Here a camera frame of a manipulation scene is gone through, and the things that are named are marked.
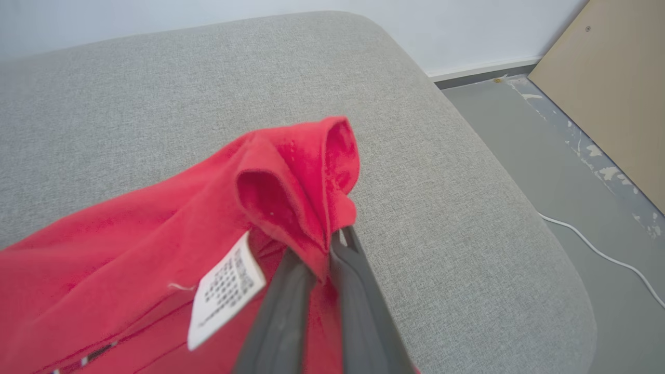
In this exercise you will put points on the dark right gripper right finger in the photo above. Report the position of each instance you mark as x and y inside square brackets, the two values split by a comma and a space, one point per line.
[363, 322]

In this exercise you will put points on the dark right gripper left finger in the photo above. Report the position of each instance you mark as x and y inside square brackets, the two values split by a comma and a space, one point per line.
[280, 322]

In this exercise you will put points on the red jersey number 23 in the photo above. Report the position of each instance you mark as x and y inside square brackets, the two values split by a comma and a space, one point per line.
[104, 259]

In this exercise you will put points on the grey fabric sofa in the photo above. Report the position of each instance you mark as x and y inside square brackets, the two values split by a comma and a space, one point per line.
[208, 83]

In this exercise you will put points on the white and black baseboard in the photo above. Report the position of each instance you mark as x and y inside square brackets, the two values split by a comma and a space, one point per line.
[483, 71]

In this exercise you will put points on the light wooden board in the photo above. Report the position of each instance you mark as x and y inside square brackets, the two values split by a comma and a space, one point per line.
[613, 93]

